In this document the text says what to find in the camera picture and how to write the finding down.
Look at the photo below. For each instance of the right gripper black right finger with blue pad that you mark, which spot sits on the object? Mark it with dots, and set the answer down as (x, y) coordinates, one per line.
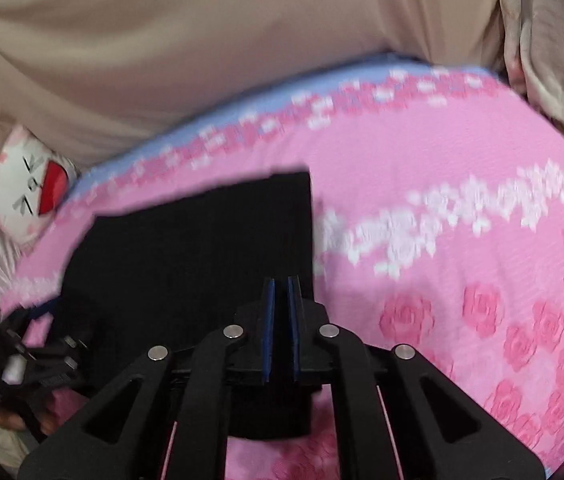
(397, 416)

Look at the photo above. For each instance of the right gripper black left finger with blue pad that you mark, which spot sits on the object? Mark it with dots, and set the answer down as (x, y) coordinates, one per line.
(168, 415)

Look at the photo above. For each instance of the black pants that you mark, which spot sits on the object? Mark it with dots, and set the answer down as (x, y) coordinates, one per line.
(171, 274)

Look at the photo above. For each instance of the person's left hand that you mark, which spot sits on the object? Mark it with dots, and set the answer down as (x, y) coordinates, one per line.
(12, 425)

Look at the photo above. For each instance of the white cartoon face pillow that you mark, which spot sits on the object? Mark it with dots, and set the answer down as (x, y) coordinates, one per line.
(33, 182)

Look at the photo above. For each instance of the pink floral bed sheet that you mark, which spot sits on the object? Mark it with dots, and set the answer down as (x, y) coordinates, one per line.
(438, 199)

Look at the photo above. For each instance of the beige draped curtain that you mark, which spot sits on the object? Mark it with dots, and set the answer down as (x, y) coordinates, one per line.
(92, 78)

